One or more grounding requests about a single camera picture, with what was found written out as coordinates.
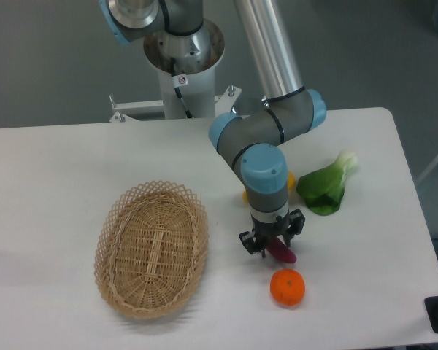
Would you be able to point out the orange tangerine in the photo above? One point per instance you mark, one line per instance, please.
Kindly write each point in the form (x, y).
(287, 287)

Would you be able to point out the green bok choy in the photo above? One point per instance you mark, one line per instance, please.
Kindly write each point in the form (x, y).
(323, 190)

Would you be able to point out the white metal base frame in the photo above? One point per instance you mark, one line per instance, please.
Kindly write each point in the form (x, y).
(232, 100)

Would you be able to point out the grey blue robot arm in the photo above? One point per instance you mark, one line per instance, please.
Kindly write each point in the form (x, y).
(250, 145)

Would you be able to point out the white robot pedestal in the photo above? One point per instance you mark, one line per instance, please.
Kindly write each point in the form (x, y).
(185, 67)

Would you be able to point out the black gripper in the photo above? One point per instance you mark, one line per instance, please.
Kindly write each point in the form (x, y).
(268, 225)

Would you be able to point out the purple sweet potato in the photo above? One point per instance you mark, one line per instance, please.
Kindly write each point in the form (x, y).
(280, 251)

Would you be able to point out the woven wicker basket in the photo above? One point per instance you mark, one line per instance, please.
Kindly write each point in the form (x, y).
(152, 250)

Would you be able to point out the yellow mango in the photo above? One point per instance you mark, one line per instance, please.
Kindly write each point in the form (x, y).
(290, 184)

